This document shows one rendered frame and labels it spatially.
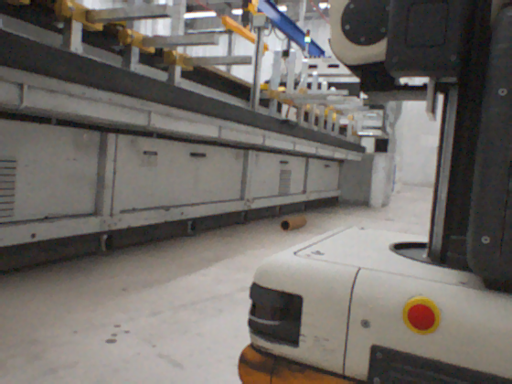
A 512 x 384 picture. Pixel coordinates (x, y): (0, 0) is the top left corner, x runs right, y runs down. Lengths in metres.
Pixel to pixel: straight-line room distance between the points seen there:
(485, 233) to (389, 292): 0.16
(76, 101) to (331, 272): 0.99
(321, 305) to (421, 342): 0.15
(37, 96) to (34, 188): 0.41
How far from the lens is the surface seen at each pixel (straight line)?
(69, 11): 1.41
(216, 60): 1.73
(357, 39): 0.90
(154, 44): 1.59
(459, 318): 0.68
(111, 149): 1.82
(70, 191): 1.74
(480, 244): 0.70
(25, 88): 1.32
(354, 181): 5.46
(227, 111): 2.07
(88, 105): 1.47
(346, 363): 0.72
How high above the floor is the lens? 0.44
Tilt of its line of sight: 3 degrees down
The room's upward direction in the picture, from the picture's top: 5 degrees clockwise
